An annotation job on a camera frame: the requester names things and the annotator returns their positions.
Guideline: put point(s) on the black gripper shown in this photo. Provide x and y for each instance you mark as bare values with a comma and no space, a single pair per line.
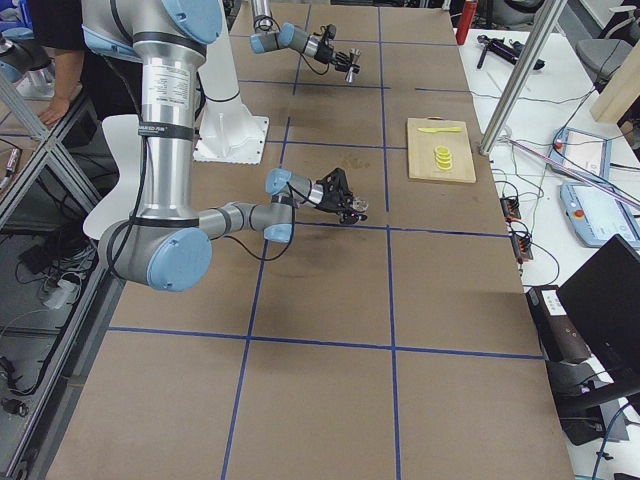
326,51
332,202

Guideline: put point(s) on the clear glass measuring cup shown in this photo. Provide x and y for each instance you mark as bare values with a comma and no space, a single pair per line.
360,205

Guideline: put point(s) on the steel double jigger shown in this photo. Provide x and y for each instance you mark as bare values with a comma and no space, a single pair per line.
353,65

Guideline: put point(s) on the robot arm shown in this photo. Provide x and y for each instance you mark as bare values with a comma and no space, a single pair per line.
269,36
190,110

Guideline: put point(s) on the bamboo cutting board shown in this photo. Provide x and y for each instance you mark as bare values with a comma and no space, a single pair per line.
421,155

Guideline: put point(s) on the yellow plastic knife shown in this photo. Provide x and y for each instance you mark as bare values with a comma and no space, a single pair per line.
434,130

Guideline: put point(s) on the red bottle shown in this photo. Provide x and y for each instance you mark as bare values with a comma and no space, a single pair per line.
465,21

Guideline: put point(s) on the person in black shirt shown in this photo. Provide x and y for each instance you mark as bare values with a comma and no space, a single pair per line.
114,86

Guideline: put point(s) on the blue teach pendant near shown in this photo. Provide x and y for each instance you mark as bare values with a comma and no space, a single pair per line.
597,216

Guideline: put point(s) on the blue teach pendant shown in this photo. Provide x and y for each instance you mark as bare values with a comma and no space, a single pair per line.
597,216
582,152

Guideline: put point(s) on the blue teach pendant far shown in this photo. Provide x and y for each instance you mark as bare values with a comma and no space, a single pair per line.
582,152

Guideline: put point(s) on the black laptop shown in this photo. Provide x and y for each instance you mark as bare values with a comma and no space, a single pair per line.
602,300

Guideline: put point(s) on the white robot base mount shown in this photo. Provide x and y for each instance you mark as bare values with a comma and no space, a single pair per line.
228,131

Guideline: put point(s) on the aluminium frame post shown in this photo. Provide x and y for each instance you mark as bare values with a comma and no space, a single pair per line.
536,40

